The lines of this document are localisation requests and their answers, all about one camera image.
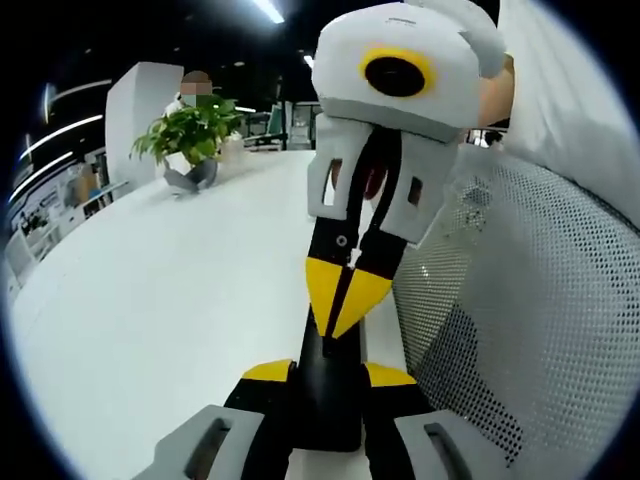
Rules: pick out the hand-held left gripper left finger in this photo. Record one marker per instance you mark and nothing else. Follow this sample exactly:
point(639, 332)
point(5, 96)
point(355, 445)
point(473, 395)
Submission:
point(215, 445)

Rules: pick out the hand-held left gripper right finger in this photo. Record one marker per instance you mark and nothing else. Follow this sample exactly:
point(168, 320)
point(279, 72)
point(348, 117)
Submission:
point(425, 450)

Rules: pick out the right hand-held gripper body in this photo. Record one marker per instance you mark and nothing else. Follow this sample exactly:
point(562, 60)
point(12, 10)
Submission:
point(350, 85)

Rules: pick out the person's right hand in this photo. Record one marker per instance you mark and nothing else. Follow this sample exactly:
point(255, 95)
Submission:
point(496, 95)

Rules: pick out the white mesh basket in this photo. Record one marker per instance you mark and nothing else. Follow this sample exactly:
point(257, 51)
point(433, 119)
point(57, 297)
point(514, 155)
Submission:
point(525, 310)

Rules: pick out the green potted plant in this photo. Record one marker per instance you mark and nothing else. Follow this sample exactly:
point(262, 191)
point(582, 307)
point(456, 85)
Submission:
point(190, 130)

